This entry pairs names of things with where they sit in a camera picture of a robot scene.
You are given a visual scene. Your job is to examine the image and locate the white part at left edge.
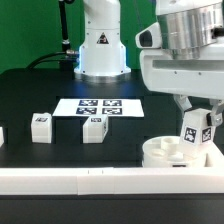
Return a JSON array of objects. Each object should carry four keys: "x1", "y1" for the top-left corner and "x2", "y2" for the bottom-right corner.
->
[{"x1": 0, "y1": 127, "x2": 4, "y2": 147}]

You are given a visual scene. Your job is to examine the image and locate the white fence bar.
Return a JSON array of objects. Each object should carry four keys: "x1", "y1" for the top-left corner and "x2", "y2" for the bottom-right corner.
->
[
  {"x1": 205, "y1": 141, "x2": 224, "y2": 168},
  {"x1": 0, "y1": 168, "x2": 224, "y2": 195}
]

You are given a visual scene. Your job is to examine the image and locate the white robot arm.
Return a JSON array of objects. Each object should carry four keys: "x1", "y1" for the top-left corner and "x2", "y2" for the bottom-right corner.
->
[{"x1": 74, "y1": 0, "x2": 224, "y2": 126}]

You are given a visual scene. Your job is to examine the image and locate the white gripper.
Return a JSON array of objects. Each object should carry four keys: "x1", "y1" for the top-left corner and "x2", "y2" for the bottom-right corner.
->
[{"x1": 134, "y1": 22, "x2": 224, "y2": 128}]

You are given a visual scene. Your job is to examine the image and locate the black cable with connector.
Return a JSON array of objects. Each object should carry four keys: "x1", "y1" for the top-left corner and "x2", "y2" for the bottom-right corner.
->
[{"x1": 26, "y1": 0, "x2": 81, "y2": 70}]

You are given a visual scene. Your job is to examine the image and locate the white round stool seat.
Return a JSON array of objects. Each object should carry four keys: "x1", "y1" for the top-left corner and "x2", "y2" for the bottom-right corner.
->
[{"x1": 142, "y1": 136, "x2": 206, "y2": 168}]

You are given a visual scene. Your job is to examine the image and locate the white sheet with markers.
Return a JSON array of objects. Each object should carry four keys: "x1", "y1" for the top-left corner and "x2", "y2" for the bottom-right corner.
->
[{"x1": 53, "y1": 99, "x2": 144, "y2": 117}]

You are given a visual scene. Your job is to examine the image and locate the white right fence bar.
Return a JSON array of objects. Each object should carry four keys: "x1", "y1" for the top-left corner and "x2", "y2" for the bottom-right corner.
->
[{"x1": 205, "y1": 141, "x2": 224, "y2": 168}]

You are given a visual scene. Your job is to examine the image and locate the white front fence bar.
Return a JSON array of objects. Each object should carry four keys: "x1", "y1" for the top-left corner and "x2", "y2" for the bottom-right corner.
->
[{"x1": 0, "y1": 168, "x2": 224, "y2": 195}]

